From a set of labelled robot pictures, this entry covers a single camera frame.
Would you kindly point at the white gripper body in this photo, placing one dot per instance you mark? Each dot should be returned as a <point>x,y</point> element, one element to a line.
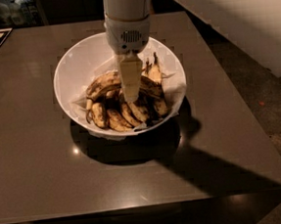
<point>128,36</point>

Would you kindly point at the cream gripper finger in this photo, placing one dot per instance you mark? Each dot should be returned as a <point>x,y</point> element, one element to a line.
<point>130,67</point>

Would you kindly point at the large spotted top banana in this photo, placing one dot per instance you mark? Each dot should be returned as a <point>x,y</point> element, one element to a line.
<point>110,82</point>

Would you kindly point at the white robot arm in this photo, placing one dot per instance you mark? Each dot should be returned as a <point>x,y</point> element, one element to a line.
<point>254,26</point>

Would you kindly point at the spotted banana far right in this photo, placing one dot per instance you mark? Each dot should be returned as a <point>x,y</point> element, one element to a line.
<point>153,72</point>

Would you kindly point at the white round bowl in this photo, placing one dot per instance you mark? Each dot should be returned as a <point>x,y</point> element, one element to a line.
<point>77,67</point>

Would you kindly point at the spotted banana centre right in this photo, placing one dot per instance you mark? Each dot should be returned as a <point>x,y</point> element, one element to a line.
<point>139,109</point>

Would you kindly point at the spotted banana far left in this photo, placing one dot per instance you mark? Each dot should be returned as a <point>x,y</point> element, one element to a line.
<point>99,115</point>

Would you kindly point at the spotted banana lower left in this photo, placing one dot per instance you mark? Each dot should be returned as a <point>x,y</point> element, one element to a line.
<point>117,121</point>

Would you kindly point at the white paper liner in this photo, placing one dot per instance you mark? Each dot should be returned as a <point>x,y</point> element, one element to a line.
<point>170,78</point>

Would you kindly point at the bottles on dark shelf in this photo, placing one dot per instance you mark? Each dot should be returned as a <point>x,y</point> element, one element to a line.
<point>19,13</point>

